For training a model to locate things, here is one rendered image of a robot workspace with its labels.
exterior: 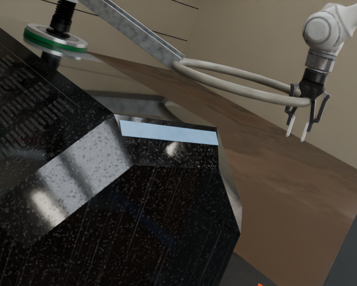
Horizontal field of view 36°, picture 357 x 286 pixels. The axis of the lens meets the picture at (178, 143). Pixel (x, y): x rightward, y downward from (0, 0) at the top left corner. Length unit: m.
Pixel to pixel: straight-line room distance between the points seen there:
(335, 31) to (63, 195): 0.87
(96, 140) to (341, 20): 0.79
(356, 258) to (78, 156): 1.01
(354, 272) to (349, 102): 4.89
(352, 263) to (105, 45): 6.25
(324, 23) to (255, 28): 6.09
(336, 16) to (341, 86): 5.12
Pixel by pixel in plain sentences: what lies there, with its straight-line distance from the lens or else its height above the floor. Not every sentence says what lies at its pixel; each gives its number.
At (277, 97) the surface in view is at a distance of 1.69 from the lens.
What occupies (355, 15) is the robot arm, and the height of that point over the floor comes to 1.27.
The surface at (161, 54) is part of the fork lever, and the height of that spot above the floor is 0.96.
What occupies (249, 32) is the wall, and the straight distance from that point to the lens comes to 7.75.
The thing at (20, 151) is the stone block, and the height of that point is 0.72.
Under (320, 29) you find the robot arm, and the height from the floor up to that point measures 1.20.
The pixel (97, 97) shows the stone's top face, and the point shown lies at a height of 0.87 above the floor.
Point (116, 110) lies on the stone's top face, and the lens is 1.31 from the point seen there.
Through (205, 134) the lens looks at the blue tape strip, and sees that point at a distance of 1.46.
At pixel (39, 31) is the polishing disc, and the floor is 0.89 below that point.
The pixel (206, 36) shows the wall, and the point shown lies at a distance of 8.29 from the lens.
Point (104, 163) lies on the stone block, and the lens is 1.25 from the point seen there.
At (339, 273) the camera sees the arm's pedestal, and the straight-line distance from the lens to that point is 1.92.
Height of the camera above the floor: 1.17
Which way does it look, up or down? 15 degrees down
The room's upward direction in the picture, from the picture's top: 20 degrees clockwise
